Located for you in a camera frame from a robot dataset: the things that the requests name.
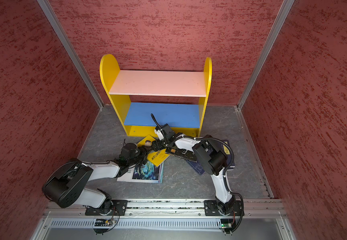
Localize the right circuit board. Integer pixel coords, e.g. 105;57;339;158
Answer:
220;219;237;232

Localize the circuit board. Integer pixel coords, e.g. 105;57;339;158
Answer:
220;219;237;232
94;219;116;228

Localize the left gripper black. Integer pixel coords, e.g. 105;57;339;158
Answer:
128;145;154;166

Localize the left corner aluminium profile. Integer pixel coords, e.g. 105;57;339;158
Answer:
37;0;104;110

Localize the right corner aluminium profile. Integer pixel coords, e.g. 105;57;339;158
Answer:
237;0;295;111

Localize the navy book with dragon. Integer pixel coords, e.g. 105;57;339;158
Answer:
186;160;205;176

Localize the yellow cartoon book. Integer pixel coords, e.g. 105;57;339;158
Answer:
137;135;169;167

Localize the slotted cable duct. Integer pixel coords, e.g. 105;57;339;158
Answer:
49;218;221;231

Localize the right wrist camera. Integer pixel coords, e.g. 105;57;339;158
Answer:
154;124;176;143

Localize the corner aluminium profile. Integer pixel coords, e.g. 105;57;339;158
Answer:
37;0;104;110
237;0;295;111

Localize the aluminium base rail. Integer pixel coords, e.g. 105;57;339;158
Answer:
41;199;288;219

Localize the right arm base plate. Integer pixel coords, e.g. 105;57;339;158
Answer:
204;199;245;217

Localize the black corrugated cable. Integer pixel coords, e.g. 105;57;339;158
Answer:
150;113;245;233

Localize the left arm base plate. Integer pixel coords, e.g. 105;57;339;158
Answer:
85;200;128;217

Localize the white science magazine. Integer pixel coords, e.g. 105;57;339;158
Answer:
117;162;163;184

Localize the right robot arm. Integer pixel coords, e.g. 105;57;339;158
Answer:
152;130;236;216

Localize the left circuit board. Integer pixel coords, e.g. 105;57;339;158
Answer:
94;219;116;228

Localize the yellow pink blue bookshelf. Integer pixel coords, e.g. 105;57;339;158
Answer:
99;54;213;137

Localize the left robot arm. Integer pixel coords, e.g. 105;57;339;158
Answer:
42;143;152;216

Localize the black Murphy's law book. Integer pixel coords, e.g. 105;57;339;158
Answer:
165;146;198;163

